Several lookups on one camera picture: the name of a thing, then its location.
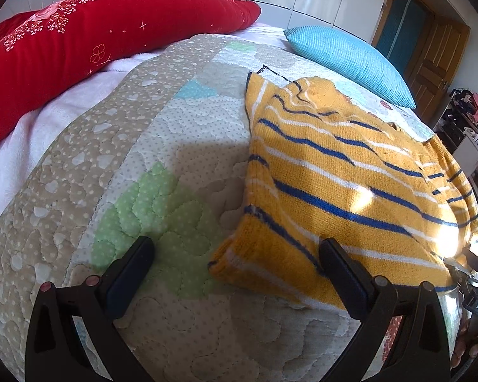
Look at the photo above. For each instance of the teal door curtain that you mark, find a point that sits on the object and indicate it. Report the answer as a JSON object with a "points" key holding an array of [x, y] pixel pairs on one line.
{"points": [[406, 24]]}

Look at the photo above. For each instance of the person's right hand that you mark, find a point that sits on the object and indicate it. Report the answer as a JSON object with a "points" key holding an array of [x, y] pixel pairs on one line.
{"points": [[468, 346]]}

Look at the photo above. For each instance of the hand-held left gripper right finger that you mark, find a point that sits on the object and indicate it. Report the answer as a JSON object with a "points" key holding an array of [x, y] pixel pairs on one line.
{"points": [[347, 283]]}

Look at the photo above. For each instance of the cluttered clothes rack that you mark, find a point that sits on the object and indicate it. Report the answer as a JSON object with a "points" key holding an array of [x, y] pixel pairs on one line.
{"points": [[462, 115]]}

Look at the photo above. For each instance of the blue ribbed pillow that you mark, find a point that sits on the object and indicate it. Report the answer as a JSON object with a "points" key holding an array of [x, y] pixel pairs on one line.
{"points": [[350, 59]]}

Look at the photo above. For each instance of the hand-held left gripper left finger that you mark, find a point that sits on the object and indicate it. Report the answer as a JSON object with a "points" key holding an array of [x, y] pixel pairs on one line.
{"points": [[126, 279]]}

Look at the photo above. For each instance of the wooden door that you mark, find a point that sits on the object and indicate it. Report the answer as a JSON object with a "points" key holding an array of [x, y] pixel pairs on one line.
{"points": [[438, 67]]}

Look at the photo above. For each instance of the quilted patchwork bedspread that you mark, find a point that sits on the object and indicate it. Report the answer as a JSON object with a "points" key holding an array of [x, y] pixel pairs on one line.
{"points": [[151, 147]]}

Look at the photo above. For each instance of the yellow striped knit sweater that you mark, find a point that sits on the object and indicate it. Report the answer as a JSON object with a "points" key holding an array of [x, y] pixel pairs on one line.
{"points": [[342, 183]]}

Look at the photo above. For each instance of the red floral pillow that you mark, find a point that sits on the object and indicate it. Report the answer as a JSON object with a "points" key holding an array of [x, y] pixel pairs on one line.
{"points": [[63, 43]]}

